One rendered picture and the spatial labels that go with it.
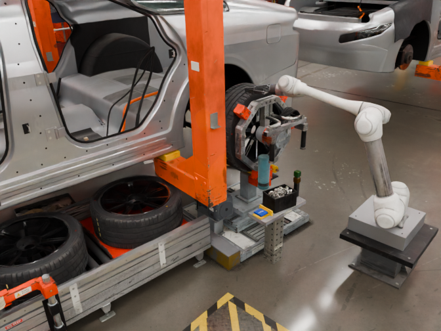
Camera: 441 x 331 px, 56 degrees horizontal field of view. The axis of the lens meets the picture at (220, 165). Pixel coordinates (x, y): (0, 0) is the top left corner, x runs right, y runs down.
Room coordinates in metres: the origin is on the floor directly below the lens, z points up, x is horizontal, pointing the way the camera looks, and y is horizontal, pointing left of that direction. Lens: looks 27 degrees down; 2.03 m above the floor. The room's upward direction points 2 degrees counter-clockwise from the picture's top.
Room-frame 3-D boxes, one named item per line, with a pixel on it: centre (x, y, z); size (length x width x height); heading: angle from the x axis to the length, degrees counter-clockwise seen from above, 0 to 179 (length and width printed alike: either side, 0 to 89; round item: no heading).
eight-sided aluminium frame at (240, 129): (2.88, -0.34, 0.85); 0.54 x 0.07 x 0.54; 130
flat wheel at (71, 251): (2.11, 1.21, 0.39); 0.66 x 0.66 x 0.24
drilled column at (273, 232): (2.48, -0.38, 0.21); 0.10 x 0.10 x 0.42; 40
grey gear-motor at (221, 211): (2.84, 0.10, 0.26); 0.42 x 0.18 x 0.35; 40
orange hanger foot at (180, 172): (2.75, 0.29, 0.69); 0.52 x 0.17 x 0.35; 40
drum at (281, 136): (2.83, -0.38, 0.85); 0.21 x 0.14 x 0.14; 40
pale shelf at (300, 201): (2.50, -0.40, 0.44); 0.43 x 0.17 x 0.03; 130
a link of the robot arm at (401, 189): (2.37, -1.17, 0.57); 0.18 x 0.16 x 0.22; 147
